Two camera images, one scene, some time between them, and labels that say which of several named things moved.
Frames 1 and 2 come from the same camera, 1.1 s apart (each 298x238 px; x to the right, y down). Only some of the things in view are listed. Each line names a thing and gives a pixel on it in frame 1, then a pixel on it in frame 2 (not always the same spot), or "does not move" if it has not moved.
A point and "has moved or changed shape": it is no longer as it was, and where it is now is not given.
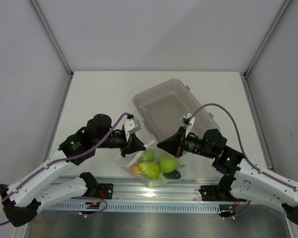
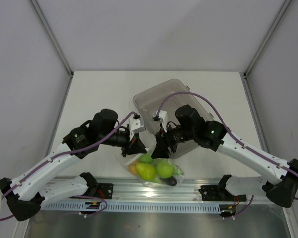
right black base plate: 211,193 does not move
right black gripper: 173,145 → 163,141
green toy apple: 167,163 has moved or changed shape
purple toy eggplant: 174,175 → 171,181
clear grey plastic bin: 163,108 does not move
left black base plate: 105,191 does not move
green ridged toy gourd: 179,164 → 178,170
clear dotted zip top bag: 155,166 has moved or changed shape
